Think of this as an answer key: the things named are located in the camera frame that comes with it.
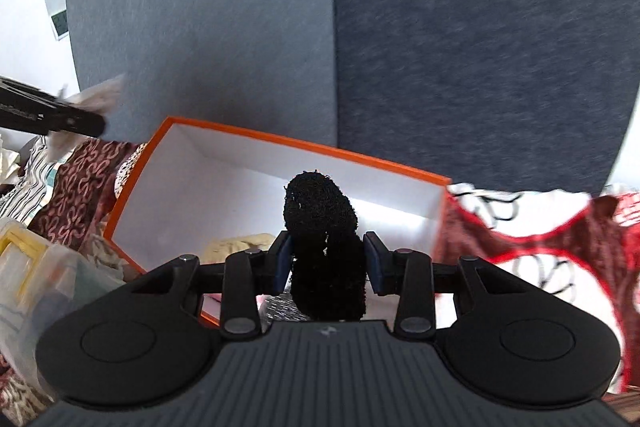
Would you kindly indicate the orange cardboard box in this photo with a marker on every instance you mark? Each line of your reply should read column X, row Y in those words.
column 196, row 181

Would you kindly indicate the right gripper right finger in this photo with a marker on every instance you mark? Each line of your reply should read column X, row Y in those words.
column 409, row 275

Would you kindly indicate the red patterned fleece blanket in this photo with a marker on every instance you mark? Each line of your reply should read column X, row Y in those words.
column 584, row 249

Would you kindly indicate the striped bed sheet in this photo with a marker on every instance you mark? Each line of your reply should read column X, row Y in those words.
column 34, row 190

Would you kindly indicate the dark blue fabric panel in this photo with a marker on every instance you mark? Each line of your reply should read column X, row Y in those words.
column 504, row 94

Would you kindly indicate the white textured cloth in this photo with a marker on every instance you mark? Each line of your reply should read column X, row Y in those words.
column 100, row 99

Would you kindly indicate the grey fabric panel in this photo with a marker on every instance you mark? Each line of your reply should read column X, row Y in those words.
column 267, row 65

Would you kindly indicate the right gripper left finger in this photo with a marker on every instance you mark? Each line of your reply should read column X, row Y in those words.
column 247, row 275

